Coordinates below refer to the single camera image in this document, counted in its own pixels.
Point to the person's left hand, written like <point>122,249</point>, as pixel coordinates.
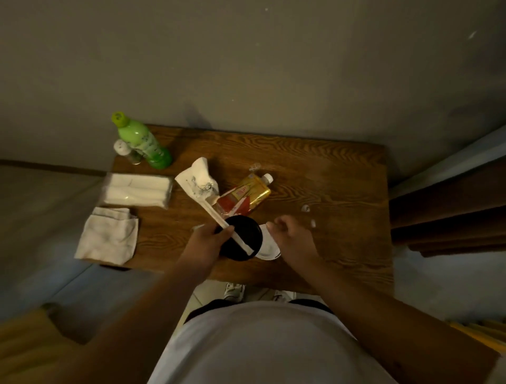
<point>203,243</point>

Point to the person's right hand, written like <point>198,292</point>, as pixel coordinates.
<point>294,239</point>

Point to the person's left thumb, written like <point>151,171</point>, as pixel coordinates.
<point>224,232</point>

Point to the person's right fingers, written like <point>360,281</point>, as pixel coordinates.
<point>276,226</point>

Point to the white paper chopstick sleeve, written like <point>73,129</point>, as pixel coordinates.
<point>221,221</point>

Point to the black round bowl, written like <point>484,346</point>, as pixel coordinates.
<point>245,239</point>

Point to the person's left forearm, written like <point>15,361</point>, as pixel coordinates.
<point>134,328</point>

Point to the person's right forearm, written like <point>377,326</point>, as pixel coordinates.
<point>391,324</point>

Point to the white round lid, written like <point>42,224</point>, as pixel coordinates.
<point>269,247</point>

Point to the yellow red sauce pouch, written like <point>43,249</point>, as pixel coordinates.
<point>245,196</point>

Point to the wooden table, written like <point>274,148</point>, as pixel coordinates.
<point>316,190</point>

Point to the crumpled white plastic bag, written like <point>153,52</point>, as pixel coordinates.
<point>199,180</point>

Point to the person's white shoe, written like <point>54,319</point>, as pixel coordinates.
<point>283,296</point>
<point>234,292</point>

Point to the white tissue pack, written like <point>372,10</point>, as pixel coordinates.
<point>136,190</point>

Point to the folded white cloth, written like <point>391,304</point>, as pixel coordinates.
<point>107,235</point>

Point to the person's white shirt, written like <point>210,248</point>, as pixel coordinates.
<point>268,344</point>

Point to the green plastic bottle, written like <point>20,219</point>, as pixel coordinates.
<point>144,142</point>

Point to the small white-capped shaker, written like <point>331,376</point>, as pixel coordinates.
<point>125,151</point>

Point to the yellow wooden furniture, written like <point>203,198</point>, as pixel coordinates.
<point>27,348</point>

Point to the yellow object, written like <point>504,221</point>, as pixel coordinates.
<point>480,332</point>

